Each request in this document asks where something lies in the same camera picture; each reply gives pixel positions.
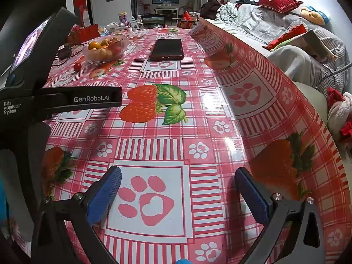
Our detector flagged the red gift boxes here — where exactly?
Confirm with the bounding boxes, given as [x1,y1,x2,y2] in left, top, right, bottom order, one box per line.
[67,23,100,44]

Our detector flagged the clear plastic bag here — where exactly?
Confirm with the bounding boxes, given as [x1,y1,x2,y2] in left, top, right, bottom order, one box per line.
[100,23,130,35]

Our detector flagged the large red pillow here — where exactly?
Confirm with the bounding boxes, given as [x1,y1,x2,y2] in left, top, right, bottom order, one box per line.
[256,0,303,14]

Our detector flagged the white low cabinet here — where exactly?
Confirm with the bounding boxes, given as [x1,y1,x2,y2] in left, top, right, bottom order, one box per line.
[154,5,182,15]

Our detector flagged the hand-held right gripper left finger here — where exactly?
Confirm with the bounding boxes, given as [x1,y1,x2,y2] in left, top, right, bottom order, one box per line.
[30,166,123,264]

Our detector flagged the black power adapter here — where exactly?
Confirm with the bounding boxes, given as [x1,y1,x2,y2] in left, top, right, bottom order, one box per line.
[56,47,72,59]

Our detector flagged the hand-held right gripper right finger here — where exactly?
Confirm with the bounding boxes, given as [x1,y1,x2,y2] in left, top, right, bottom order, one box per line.
[234,167,326,264]

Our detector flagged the flexible metal hose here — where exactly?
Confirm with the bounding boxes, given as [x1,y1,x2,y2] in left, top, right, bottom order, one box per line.
[316,62,352,88]

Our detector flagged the red strawberry print tablecloth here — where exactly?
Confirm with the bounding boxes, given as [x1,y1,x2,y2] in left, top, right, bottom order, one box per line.
[11,25,348,264]

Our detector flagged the dark red smartphone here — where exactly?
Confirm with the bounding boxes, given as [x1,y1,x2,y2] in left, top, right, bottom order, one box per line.
[148,38,184,61]

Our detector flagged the green white cloth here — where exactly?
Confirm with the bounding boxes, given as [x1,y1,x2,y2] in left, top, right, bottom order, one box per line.
[217,3,239,24]

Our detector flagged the red basket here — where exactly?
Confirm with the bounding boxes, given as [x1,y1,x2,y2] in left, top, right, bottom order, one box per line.
[177,12,199,29]

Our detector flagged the cartoon face plush cushion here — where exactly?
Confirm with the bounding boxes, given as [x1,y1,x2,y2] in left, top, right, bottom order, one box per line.
[299,5,331,25]

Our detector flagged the clear glass bowl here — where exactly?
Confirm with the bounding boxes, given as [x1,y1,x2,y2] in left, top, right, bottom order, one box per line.
[82,34,130,65]

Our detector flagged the dark clothes pile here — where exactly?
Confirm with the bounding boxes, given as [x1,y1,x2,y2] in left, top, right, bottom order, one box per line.
[199,0,222,20]

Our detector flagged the grey striped sofa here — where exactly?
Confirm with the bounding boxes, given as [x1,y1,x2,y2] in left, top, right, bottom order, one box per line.
[203,0,352,99]

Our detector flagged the red white plush towel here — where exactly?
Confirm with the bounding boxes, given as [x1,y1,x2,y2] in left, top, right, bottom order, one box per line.
[327,86,352,143]

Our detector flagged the printed square cushion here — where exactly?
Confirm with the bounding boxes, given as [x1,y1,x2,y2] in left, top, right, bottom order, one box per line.
[283,30,337,62]

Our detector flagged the small red cushion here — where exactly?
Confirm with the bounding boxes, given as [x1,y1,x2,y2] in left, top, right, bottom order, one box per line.
[262,23,308,51]

